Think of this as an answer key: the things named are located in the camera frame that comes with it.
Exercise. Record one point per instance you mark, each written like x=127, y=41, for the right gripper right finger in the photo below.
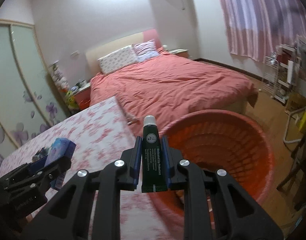
x=180, y=174

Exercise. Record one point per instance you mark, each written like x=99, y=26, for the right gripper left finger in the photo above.
x=123, y=173

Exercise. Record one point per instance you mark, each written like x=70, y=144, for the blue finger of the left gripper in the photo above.
x=37, y=165

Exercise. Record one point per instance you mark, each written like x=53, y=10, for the dark green lip balm tube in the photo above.
x=153, y=179

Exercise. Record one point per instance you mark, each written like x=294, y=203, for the blue tissue packet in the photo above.
x=60, y=147

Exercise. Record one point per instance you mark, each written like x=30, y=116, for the dark blue grey sock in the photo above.
x=41, y=154

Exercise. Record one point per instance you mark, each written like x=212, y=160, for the red plastic laundry basket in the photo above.
x=236, y=165

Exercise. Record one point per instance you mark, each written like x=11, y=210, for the glass floral wardrobe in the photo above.
x=29, y=101

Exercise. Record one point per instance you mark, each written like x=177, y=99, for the coral red duvet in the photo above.
x=168, y=87

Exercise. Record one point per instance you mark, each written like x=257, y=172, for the pink left nightstand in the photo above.
x=82, y=97

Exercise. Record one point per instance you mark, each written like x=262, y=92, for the right nightstand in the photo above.
x=180, y=52

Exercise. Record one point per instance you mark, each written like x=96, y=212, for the pink striped pillow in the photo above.
x=145, y=50

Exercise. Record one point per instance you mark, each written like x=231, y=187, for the white floral pillow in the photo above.
x=117, y=59

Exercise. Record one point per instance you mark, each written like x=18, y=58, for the cream pink headboard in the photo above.
x=100, y=50

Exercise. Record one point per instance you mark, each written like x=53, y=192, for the black chair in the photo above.
x=299, y=156

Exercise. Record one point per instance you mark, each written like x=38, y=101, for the cluttered white shelf desk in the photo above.
x=291, y=73

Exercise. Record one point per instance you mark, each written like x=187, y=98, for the pink striped curtain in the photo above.
x=255, y=27

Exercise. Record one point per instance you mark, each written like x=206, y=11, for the white wire rack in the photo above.
x=270, y=76

